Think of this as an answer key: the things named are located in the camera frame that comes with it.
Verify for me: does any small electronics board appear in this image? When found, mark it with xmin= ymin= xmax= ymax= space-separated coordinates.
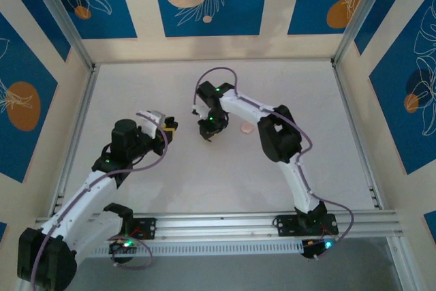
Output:
xmin=301 ymin=238 xmax=338 ymax=262
xmin=108 ymin=239 xmax=138 ymax=264

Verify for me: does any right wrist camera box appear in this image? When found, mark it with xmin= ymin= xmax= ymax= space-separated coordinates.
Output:
xmin=191 ymin=102 xmax=209 ymax=117

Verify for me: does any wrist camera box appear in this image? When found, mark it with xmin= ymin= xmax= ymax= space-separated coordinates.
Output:
xmin=191 ymin=102 xmax=209 ymax=117
xmin=136 ymin=109 xmax=167 ymax=135

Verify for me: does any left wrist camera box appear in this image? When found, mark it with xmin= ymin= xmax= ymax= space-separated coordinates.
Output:
xmin=136 ymin=109 xmax=167 ymax=135

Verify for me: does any aluminium side rail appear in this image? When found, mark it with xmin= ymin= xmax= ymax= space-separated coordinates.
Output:
xmin=49 ymin=64 xmax=99 ymax=217
xmin=332 ymin=61 xmax=386 ymax=210

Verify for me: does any wide aluminium mounting rail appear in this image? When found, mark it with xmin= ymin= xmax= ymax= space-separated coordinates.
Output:
xmin=33 ymin=208 xmax=406 ymax=243

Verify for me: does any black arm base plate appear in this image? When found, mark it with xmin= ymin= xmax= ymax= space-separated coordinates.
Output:
xmin=275 ymin=214 xmax=339 ymax=237
xmin=131 ymin=217 xmax=158 ymax=240

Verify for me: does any white slotted cable tray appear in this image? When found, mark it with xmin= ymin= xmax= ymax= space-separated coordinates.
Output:
xmin=91 ymin=240 xmax=307 ymax=258

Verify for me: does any aluminium frame post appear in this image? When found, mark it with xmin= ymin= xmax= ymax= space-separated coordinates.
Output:
xmin=24 ymin=0 xmax=97 ymax=71
xmin=330 ymin=0 xmax=405 ymax=67
xmin=386 ymin=236 xmax=422 ymax=291

